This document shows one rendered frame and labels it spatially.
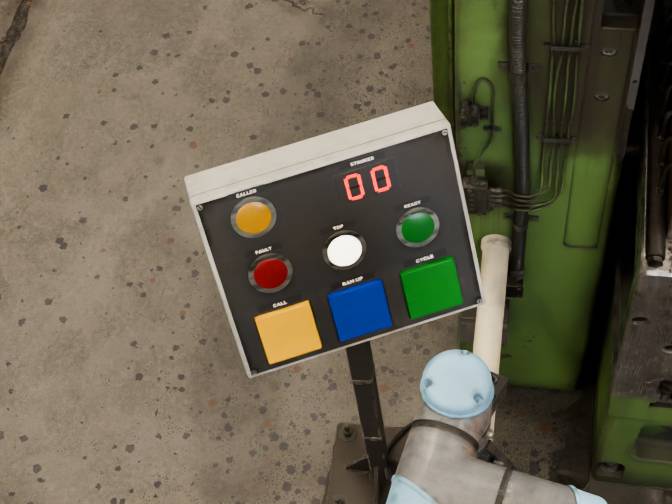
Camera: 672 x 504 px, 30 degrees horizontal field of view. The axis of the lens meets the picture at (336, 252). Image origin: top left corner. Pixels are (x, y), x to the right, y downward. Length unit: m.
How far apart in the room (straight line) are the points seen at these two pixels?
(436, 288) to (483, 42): 0.34
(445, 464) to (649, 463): 1.25
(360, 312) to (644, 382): 0.65
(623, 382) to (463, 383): 0.87
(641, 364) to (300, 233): 0.71
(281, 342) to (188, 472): 1.07
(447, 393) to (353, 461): 1.31
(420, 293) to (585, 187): 0.43
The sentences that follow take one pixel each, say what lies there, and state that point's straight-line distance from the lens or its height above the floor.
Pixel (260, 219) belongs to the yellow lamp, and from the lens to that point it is 1.58.
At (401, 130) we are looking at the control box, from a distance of 1.59.
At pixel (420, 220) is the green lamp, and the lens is 1.63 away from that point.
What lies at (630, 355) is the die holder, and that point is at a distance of 2.06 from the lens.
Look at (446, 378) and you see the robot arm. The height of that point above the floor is 1.29.
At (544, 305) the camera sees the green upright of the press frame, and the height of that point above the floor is 0.40.
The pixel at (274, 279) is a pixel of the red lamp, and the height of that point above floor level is 1.08.
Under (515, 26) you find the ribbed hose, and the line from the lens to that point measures 1.65.
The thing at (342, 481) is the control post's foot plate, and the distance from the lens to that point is 2.64.
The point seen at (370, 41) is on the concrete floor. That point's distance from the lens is 3.21.
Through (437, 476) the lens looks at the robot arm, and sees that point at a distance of 1.30.
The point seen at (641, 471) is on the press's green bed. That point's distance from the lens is 2.57.
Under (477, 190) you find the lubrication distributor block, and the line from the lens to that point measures 1.96.
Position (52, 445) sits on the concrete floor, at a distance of 2.81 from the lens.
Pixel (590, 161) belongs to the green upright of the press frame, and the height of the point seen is 0.88.
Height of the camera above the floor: 2.50
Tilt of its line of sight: 60 degrees down
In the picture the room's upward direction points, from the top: 11 degrees counter-clockwise
